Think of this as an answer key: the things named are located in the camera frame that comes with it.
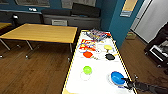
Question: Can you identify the small blue bowl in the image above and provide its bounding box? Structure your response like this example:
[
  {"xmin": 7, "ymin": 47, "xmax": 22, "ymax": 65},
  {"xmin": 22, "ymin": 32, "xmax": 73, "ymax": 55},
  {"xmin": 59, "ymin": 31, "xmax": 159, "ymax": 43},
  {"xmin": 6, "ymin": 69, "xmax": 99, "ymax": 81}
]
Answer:
[{"xmin": 110, "ymin": 70, "xmax": 127, "ymax": 87}]

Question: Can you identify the small green bowl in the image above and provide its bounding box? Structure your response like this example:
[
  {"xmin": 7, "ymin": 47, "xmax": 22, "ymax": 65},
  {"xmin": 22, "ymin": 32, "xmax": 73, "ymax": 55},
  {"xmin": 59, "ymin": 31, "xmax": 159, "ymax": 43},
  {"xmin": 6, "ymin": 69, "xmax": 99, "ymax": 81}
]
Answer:
[{"xmin": 82, "ymin": 65, "xmax": 93, "ymax": 75}]

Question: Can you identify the yellow gaming table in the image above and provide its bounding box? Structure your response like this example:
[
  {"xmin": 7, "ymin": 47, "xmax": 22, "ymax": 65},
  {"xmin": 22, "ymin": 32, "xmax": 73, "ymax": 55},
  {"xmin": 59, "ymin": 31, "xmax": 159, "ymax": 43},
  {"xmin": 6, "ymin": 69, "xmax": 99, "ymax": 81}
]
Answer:
[{"xmin": 60, "ymin": 29, "xmax": 138, "ymax": 94}]

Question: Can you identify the small black table item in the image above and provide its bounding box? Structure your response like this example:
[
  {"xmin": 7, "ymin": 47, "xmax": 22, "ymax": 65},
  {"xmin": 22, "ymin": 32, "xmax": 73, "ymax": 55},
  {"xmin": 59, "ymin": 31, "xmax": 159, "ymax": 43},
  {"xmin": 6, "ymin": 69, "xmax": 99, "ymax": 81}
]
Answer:
[{"xmin": 104, "ymin": 53, "xmax": 116, "ymax": 61}]

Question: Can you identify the small yellow table item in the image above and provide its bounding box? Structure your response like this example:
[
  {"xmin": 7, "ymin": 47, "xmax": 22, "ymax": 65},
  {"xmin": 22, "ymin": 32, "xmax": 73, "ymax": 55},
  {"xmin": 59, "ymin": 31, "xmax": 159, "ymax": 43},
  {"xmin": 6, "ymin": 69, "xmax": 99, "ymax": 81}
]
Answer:
[{"xmin": 103, "ymin": 44, "xmax": 113, "ymax": 51}]

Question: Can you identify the orange round paddle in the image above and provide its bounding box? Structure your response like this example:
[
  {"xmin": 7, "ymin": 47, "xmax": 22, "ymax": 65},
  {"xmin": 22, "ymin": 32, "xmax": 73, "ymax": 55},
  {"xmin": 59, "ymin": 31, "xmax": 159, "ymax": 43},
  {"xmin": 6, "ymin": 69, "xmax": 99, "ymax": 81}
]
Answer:
[{"xmin": 82, "ymin": 50, "xmax": 95, "ymax": 59}]

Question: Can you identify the woven floor basket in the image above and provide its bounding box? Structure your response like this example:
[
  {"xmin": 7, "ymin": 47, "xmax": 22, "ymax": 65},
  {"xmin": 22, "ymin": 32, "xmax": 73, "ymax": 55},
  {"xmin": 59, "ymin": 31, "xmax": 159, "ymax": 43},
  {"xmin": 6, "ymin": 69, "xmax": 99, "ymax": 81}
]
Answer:
[{"xmin": 125, "ymin": 30, "xmax": 137, "ymax": 40}]

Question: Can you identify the small red table item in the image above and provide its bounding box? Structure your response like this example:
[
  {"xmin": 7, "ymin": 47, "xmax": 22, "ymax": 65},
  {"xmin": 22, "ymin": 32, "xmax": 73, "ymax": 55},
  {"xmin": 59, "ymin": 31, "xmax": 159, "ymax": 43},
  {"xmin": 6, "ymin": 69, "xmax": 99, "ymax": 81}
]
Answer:
[{"xmin": 104, "ymin": 31, "xmax": 112, "ymax": 37}]

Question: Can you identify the person in black shirt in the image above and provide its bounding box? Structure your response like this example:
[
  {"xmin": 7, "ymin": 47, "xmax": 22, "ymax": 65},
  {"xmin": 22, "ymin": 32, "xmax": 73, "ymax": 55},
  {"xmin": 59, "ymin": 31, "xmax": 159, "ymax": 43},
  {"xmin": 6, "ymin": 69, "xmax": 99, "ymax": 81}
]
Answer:
[{"xmin": 143, "ymin": 30, "xmax": 168, "ymax": 54}]

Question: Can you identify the grey clear bowl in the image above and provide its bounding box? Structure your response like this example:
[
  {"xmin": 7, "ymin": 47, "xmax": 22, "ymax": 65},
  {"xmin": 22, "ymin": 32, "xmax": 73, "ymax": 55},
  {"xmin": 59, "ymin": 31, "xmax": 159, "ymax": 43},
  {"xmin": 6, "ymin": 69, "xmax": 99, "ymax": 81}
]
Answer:
[{"xmin": 85, "ymin": 28, "xmax": 108, "ymax": 42}]

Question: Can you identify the grey white rectangular panel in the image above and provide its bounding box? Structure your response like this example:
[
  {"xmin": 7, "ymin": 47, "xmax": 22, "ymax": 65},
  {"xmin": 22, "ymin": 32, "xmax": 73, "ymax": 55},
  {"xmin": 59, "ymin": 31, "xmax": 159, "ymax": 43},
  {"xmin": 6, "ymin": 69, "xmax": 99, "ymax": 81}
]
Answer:
[{"xmin": 51, "ymin": 19, "xmax": 69, "ymax": 27}]

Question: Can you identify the interior glass window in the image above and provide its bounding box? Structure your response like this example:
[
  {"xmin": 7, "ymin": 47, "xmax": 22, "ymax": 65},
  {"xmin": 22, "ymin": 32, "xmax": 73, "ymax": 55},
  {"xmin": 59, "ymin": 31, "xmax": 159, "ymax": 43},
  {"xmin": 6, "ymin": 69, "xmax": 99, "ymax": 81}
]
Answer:
[
  {"xmin": 0, "ymin": 0, "xmax": 9, "ymax": 4},
  {"xmin": 60, "ymin": 0, "xmax": 98, "ymax": 9},
  {"xmin": 14, "ymin": 0, "xmax": 51, "ymax": 8}
]

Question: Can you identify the long wooden table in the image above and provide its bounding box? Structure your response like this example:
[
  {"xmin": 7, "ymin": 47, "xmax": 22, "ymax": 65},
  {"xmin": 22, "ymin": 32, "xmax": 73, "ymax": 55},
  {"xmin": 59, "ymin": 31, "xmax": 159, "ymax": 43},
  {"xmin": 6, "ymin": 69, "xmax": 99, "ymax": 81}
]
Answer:
[
  {"xmin": 0, "ymin": 21, "xmax": 12, "ymax": 31},
  {"xmin": 0, "ymin": 22, "xmax": 79, "ymax": 60}
]

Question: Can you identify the small white sill object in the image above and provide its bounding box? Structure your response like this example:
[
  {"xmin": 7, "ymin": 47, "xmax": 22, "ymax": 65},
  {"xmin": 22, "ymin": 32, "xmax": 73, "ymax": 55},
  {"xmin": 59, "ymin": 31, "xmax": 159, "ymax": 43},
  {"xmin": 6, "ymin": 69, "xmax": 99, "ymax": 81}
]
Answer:
[{"xmin": 28, "ymin": 7, "xmax": 38, "ymax": 13}]

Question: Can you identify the framed beige wall picture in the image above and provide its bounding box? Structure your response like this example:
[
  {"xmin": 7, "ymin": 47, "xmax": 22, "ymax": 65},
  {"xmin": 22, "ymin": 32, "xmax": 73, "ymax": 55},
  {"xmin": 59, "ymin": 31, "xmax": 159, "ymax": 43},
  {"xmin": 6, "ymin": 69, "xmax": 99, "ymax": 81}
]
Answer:
[{"xmin": 119, "ymin": 0, "xmax": 139, "ymax": 18}]

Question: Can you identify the dark wall bench sofa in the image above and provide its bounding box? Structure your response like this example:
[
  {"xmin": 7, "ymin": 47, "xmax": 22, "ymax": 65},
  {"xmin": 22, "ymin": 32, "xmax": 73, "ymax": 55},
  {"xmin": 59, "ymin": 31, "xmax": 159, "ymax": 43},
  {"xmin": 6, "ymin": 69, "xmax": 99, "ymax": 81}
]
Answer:
[{"xmin": 0, "ymin": 2, "xmax": 102, "ymax": 30}]

